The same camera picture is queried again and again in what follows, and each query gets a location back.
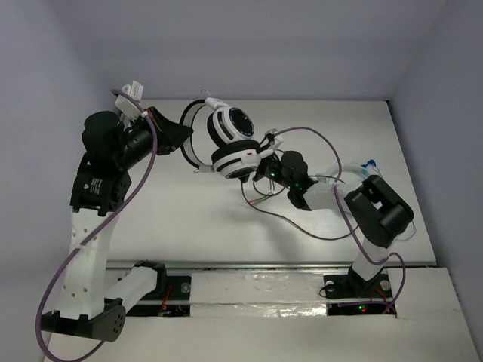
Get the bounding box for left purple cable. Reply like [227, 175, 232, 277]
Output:
[36, 88, 158, 362]

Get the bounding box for black headphone cable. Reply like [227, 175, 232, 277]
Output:
[240, 173, 355, 241]

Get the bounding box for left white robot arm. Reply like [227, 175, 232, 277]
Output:
[36, 107, 192, 342]

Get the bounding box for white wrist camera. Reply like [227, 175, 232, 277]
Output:
[260, 128, 284, 155]
[115, 80, 144, 118]

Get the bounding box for white black headphones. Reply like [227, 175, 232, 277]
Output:
[179, 97, 274, 181]

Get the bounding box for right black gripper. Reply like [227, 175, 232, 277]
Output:
[229, 146, 294, 191]

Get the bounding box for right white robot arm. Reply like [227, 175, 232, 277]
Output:
[255, 151, 414, 296]

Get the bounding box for teal cat-ear headphones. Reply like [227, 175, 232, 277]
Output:
[314, 159, 383, 183]

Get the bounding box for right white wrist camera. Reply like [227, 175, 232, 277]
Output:
[260, 128, 284, 155]

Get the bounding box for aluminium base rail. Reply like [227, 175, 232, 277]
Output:
[128, 263, 440, 318]

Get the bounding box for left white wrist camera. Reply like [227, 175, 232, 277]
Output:
[115, 80, 144, 118]

